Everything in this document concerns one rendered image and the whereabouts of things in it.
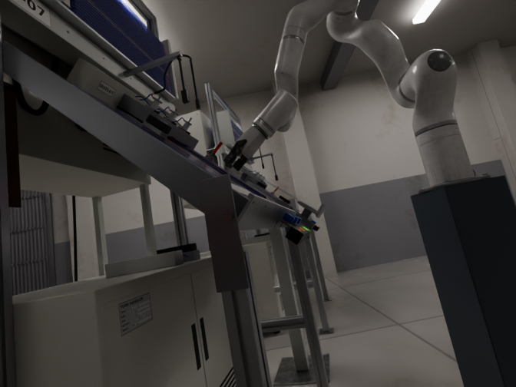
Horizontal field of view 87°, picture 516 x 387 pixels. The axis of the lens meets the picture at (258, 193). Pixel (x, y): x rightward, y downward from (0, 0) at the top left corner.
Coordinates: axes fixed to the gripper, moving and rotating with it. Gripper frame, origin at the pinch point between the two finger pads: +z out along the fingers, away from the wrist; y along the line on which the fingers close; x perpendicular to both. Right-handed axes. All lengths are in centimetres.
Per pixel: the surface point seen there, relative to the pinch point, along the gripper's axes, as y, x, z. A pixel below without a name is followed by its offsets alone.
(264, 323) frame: -21, 47, 41
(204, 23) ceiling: -134, -176, -75
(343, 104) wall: -317, -61, -157
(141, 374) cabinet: 40, 32, 42
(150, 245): -17, -12, 53
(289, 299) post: -46, 49, 34
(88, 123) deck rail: 49, -9, 10
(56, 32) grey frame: 38, -50, 3
